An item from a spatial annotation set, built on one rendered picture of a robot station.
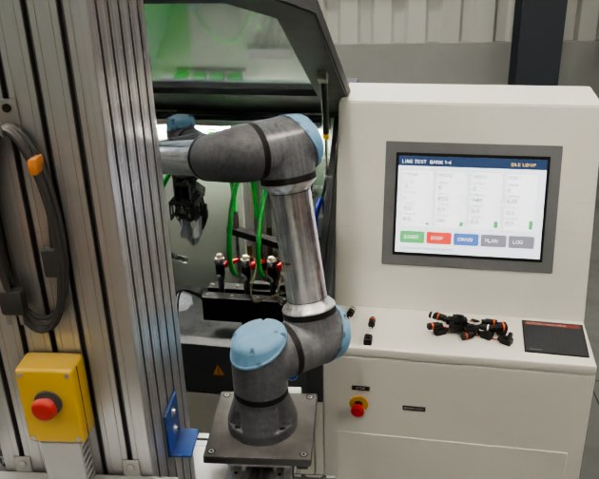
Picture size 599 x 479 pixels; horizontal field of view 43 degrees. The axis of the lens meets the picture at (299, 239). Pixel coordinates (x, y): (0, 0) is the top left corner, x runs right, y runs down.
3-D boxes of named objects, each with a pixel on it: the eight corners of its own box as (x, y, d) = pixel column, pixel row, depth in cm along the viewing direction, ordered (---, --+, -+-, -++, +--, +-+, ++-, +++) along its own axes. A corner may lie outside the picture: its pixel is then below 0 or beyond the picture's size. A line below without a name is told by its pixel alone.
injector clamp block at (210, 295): (205, 339, 233) (201, 296, 227) (214, 322, 242) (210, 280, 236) (313, 348, 227) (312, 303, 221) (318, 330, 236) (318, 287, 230)
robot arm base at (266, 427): (295, 447, 156) (293, 408, 151) (222, 445, 157) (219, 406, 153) (300, 402, 169) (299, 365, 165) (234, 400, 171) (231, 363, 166)
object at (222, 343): (100, 382, 221) (92, 335, 214) (106, 373, 225) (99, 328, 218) (308, 401, 210) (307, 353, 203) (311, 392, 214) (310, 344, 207)
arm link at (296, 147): (274, 369, 166) (230, 122, 153) (328, 347, 173) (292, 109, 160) (303, 384, 156) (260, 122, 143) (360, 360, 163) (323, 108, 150)
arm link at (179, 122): (173, 123, 185) (159, 116, 192) (177, 165, 190) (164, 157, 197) (202, 117, 189) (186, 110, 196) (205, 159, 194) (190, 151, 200)
